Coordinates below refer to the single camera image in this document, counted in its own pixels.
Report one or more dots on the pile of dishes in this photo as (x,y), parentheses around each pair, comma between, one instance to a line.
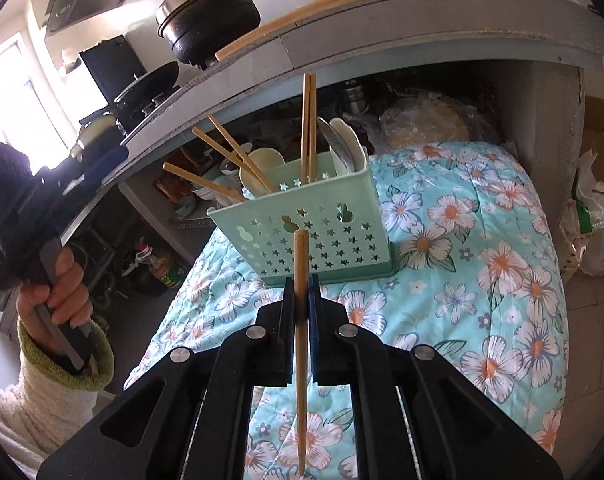
(187,200)

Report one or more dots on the floral turquoise blanket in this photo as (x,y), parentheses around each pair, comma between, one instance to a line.
(481,260)

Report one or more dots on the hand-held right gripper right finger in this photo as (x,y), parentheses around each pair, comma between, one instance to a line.
(314,320)

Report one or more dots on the bright window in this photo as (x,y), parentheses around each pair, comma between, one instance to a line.
(12,100)

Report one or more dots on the person's left forearm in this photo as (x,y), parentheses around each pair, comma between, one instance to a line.
(32,410)

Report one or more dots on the cardboard box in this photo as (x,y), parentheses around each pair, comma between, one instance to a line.
(601,125)

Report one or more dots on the person's left hand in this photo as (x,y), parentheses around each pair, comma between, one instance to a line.
(67,290)

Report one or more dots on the green plastic utensil holder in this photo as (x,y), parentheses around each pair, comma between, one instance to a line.
(332,245)

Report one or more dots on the white plastic bags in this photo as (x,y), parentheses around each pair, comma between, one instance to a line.
(591,240)

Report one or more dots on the black box appliance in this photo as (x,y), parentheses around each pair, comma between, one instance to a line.
(112,70)

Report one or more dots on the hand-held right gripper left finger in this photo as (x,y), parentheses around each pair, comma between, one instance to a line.
(288,320)

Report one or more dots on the cooking oil bottle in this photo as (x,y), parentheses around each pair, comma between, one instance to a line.
(164,270)

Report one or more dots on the plastic bag of yellow food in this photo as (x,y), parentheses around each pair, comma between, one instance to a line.
(421,125)

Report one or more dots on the large metal spoon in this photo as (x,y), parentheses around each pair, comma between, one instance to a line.
(332,145)

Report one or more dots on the grey concrete counter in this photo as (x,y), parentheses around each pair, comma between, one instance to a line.
(381,30)

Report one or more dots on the white ceramic spoon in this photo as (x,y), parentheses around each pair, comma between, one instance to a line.
(354,152)

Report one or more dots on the stacked steel pots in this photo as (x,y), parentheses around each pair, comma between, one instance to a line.
(354,100)

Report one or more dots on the brown pot with green lid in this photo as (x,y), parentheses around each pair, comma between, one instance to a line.
(99,132)

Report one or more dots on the cream plastic ladle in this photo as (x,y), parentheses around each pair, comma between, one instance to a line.
(274,160)

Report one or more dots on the black cooking pot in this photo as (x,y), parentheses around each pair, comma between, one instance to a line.
(207,25)

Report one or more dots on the black frying pan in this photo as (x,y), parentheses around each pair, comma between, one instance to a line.
(147,85)

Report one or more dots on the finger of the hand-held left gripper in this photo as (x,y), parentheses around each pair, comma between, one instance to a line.
(97,170)

